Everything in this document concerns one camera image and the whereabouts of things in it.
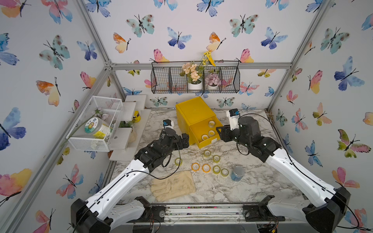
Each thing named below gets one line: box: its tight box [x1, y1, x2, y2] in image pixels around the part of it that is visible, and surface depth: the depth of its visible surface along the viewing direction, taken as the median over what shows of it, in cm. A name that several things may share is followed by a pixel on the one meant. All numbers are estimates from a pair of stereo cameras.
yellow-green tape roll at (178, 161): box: [174, 157, 183, 167], surface depth 93 cm
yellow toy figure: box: [133, 110, 142, 123], surface depth 109 cm
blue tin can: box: [230, 165, 245, 182], surface depth 86 cm
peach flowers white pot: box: [180, 62, 205, 90], surface depth 85 cm
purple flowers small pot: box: [205, 72, 221, 90], surface depth 90 cm
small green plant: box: [118, 118, 136, 129], surface depth 98 cm
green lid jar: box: [84, 116, 110, 135], surface depth 65 cm
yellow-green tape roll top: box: [203, 149, 212, 158], surface depth 97 cm
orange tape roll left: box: [191, 162, 201, 172], surface depth 91 cm
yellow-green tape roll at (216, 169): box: [212, 165, 221, 175], surface depth 90 cm
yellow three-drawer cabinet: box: [175, 96, 223, 149], surface depth 91 cm
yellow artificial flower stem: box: [198, 50, 217, 70], surface depth 84 cm
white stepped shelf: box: [109, 94, 152, 162], surface depth 98 cm
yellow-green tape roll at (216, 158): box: [213, 154, 221, 164], surface depth 95 cm
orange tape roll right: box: [202, 163, 211, 174], surface depth 91 cm
